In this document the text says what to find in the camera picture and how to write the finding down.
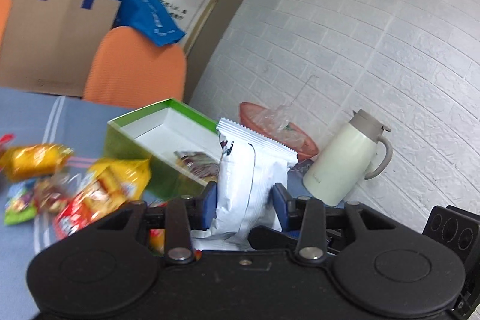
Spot clear plastic wrap in bowl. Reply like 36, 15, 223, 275
256, 105, 299, 138

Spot brown noodle snack packet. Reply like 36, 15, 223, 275
174, 150, 220, 182

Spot yellow corn packet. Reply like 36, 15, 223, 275
1, 144, 74, 182

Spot red chips bag with mouth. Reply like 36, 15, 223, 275
54, 168, 128, 240

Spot blue plastic bag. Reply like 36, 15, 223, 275
89, 0, 187, 47

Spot left orange chair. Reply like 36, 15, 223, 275
0, 0, 12, 45

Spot small green candy packet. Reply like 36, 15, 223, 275
4, 179, 38, 226

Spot cream thermos jug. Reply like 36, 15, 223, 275
303, 109, 394, 206

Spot brown paper bag blue handles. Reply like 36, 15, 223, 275
1, 0, 120, 97

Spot white foil snack bag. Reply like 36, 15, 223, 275
192, 118, 298, 251

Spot right orange chair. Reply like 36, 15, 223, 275
83, 27, 187, 109

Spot green open cardboard box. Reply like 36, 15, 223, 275
103, 99, 221, 201

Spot clear wrapped pastry snack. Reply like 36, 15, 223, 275
33, 173, 70, 215

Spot orange chair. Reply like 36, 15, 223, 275
0, 0, 12, 45
83, 27, 187, 109

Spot yellow snack bag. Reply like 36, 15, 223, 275
88, 158, 151, 201

